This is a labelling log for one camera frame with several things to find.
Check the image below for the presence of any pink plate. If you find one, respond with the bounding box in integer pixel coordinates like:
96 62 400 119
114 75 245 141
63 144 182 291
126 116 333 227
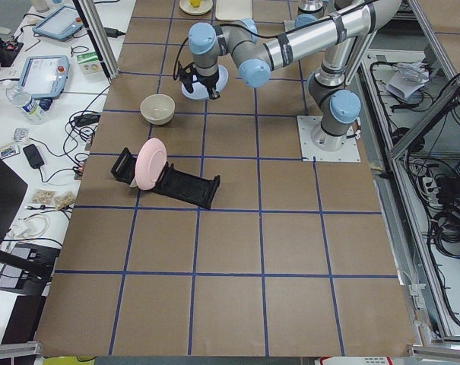
135 138 167 190

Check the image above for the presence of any teach pendant near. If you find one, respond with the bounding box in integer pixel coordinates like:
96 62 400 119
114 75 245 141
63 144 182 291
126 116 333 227
19 55 70 100

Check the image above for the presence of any plastic water bottle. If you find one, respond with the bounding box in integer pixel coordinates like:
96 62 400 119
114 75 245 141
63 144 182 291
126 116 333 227
5 84 45 125

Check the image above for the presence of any cream round plate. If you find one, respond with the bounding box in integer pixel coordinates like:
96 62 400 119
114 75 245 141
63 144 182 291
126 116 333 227
179 0 213 16

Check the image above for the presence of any teach pendant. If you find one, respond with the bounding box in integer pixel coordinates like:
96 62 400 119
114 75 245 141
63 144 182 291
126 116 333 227
33 5 83 41
19 55 70 100

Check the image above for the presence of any blue plate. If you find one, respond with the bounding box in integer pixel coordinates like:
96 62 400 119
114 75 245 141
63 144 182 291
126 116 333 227
181 65 229 100

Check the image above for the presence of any cream bowl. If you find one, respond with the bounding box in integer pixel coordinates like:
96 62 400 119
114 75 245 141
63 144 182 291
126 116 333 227
140 94 176 125

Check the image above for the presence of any yellow lemon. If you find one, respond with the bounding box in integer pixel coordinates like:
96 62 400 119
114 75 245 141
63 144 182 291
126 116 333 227
189 0 201 8

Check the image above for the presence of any green white carton box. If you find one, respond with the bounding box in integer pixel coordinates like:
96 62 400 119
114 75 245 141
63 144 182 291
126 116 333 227
76 52 103 75

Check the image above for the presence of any teach pendant far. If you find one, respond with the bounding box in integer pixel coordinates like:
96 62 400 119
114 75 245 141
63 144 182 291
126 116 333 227
33 5 83 41

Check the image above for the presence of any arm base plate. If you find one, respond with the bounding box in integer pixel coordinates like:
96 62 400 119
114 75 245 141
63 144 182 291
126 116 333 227
297 116 361 163

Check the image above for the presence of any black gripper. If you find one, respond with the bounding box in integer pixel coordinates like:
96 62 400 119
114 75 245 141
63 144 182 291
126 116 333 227
188 71 219 100

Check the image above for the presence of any aluminium frame post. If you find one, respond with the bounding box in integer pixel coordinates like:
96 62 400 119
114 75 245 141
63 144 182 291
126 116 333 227
72 0 119 80

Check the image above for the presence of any cream rectangular tray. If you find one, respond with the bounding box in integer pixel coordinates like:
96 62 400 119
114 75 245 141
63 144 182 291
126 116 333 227
215 0 253 21

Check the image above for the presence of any black power adapter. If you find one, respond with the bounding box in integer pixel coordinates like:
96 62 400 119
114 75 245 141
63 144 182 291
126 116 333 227
104 27 126 38

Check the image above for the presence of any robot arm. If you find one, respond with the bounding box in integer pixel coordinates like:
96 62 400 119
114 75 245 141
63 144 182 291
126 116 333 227
294 0 328 28
173 1 401 151

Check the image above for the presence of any black dish rack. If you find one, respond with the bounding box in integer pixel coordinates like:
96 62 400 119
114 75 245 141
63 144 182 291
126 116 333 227
110 148 220 209

